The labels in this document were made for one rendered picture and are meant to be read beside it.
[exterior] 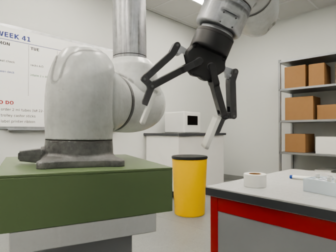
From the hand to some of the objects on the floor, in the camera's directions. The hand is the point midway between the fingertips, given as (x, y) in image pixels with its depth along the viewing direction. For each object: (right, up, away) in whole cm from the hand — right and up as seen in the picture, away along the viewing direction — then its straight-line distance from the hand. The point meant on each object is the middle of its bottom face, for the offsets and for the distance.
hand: (176, 130), depth 57 cm
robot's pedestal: (-23, -94, +11) cm, 97 cm away
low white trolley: (+53, -94, +35) cm, 114 cm away
